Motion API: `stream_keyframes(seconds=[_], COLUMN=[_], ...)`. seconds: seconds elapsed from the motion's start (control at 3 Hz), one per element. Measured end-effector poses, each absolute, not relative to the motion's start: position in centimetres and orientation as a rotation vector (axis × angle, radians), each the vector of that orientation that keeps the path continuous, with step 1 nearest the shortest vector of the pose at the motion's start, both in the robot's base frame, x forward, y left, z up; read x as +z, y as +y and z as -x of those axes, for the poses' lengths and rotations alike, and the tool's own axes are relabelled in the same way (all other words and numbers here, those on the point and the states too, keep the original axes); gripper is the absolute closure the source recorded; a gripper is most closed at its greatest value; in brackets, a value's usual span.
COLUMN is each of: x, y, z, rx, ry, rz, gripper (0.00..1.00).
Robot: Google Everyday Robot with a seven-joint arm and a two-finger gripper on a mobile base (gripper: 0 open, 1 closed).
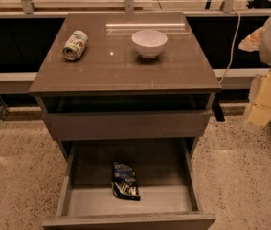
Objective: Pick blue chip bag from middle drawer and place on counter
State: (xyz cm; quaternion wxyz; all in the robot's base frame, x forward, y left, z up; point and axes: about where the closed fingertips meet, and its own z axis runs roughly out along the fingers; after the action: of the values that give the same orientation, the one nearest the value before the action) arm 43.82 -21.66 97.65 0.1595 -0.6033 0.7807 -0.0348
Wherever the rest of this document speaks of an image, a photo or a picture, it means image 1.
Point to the blue chip bag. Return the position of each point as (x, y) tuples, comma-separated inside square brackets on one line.
[(124, 183)]

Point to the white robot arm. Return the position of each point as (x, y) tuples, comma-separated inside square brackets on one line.
[(258, 111)]

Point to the grey drawer cabinet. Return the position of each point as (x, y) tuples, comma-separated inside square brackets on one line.
[(111, 77)]

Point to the grey top drawer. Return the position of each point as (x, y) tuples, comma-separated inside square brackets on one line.
[(139, 125)]

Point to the open middle drawer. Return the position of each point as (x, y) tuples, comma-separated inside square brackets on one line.
[(141, 184)]

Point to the white ceramic bowl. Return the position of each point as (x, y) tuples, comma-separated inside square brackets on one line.
[(149, 43)]

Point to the green white soda can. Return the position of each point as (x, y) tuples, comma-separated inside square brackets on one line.
[(75, 45)]

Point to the metal window railing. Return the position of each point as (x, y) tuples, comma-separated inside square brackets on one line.
[(233, 79)]

